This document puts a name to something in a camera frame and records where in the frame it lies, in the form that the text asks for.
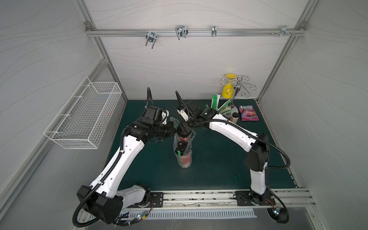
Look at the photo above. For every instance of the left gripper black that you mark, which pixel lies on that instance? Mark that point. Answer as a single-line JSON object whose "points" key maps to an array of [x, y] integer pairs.
{"points": [[171, 132]]}

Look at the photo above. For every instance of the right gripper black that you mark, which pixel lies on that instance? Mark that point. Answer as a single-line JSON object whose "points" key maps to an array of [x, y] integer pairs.
{"points": [[185, 126]]}

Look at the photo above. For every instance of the red paper cup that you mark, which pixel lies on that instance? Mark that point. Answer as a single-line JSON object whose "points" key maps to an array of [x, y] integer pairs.
{"points": [[183, 137], [186, 153]]}

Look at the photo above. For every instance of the clear plastic carrier bag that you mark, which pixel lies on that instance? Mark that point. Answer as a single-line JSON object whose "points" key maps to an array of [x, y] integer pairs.
{"points": [[183, 126]]}

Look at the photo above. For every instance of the green straw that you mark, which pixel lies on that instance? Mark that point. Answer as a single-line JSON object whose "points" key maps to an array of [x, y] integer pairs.
{"points": [[179, 155]]}

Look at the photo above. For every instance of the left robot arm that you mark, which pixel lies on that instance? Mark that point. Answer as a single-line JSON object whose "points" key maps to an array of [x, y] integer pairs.
{"points": [[108, 181]]}

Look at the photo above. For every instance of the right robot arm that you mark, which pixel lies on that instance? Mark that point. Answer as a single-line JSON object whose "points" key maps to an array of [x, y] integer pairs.
{"points": [[256, 146]]}

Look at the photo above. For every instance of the green straws bundle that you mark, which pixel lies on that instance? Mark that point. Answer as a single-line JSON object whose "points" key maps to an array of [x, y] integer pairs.
{"points": [[221, 106]]}

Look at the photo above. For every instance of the small brown bottle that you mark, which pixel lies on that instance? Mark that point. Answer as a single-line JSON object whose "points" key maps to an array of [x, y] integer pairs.
{"points": [[234, 117]]}

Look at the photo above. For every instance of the yellow hanging cup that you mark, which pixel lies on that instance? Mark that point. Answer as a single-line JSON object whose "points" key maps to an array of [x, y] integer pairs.
{"points": [[228, 88]]}

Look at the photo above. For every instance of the pink snack packet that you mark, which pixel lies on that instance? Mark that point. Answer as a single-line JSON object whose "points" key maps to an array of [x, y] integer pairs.
{"points": [[247, 113]]}

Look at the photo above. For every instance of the metal spiral cup stand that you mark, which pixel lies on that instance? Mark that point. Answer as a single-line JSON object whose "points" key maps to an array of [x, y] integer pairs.
{"points": [[241, 85]]}

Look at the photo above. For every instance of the metal u-bolt hook middle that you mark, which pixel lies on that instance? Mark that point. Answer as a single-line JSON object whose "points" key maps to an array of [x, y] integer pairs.
{"points": [[181, 31]]}

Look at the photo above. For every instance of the metal u-bolt hook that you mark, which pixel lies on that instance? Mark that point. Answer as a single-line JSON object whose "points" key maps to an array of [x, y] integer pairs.
{"points": [[181, 31], [151, 37]]}

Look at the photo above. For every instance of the small metal clip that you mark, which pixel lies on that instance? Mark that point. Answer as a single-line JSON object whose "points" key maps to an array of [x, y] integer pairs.
{"points": [[213, 31]]}

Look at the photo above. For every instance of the metal u-bolt hook left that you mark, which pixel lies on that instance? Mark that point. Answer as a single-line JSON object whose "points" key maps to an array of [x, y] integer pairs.
{"points": [[151, 37]]}

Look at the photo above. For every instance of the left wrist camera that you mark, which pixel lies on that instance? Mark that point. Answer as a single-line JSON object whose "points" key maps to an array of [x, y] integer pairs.
{"points": [[165, 115]]}

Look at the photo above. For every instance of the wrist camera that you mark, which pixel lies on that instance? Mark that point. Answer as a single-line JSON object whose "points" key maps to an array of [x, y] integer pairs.
{"points": [[165, 115], [183, 113]]}

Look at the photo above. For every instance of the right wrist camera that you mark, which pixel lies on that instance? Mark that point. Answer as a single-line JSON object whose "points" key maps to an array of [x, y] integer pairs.
{"points": [[183, 113]]}

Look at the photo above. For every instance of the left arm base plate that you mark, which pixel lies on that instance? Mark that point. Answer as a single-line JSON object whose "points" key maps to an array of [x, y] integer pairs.
{"points": [[151, 199]]}

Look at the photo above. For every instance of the white wire basket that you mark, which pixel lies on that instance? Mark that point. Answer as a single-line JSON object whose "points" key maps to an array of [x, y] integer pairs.
{"points": [[83, 119]]}

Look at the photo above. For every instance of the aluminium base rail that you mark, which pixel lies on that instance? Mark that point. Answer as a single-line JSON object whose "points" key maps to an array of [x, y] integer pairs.
{"points": [[198, 198]]}

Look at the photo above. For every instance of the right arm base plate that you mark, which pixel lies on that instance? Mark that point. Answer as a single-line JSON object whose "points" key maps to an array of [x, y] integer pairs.
{"points": [[244, 198]]}

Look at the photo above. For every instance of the white slotted cable duct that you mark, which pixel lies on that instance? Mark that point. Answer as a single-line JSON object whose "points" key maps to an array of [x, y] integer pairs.
{"points": [[201, 214]]}

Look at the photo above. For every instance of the metal bracket hook right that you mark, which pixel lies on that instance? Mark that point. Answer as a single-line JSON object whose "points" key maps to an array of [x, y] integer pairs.
{"points": [[283, 32]]}

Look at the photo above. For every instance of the horizontal aluminium rail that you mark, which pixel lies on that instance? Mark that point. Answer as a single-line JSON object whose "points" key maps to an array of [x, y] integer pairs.
{"points": [[191, 32]]}

